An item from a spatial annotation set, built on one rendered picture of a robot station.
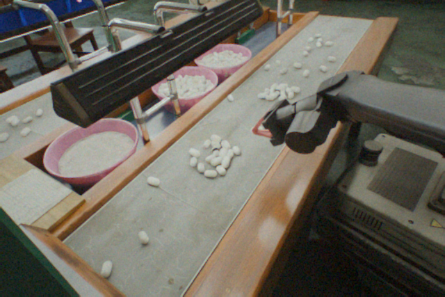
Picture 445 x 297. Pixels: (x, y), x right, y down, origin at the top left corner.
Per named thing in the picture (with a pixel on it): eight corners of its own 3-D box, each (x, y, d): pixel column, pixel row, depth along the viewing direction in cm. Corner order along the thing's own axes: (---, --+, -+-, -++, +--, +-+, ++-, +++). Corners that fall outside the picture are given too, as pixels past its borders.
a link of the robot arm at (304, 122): (375, 103, 51) (348, 68, 49) (363, 149, 44) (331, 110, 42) (319, 124, 60) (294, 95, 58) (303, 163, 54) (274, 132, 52)
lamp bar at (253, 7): (263, 16, 83) (265, -12, 78) (85, 131, 44) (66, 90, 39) (240, 13, 87) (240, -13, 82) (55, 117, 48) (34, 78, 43)
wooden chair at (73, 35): (85, 93, 269) (38, -14, 212) (46, 90, 278) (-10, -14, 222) (110, 72, 302) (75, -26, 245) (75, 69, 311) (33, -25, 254)
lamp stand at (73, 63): (142, 114, 112) (105, -9, 84) (101, 142, 100) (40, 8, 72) (110, 102, 121) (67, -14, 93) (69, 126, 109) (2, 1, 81)
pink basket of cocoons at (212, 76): (224, 87, 125) (223, 67, 119) (211, 122, 105) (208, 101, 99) (169, 84, 131) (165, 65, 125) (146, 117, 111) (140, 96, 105)
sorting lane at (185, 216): (372, 23, 160) (373, 20, 158) (135, 373, 46) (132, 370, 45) (318, 19, 174) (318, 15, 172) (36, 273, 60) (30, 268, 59)
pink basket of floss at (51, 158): (147, 134, 102) (140, 113, 96) (142, 190, 81) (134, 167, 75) (70, 146, 100) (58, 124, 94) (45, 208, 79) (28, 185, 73)
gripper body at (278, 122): (259, 123, 60) (285, 113, 54) (279, 100, 66) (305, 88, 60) (274, 147, 61) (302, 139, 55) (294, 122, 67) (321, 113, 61)
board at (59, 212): (86, 201, 68) (85, 198, 67) (22, 254, 59) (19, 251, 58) (15, 155, 83) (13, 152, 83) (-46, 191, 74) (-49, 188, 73)
